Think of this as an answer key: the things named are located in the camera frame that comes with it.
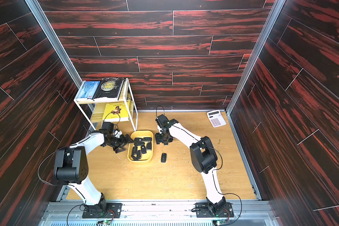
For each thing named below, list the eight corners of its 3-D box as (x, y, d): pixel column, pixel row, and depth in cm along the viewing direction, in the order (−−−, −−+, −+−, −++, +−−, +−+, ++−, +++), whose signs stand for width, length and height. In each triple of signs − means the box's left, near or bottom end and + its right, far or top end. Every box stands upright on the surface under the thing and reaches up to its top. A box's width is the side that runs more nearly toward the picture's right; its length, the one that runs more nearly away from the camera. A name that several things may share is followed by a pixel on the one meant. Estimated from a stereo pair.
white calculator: (213, 127, 111) (214, 124, 108) (206, 114, 120) (207, 111, 118) (226, 125, 113) (227, 122, 110) (217, 112, 122) (219, 109, 119)
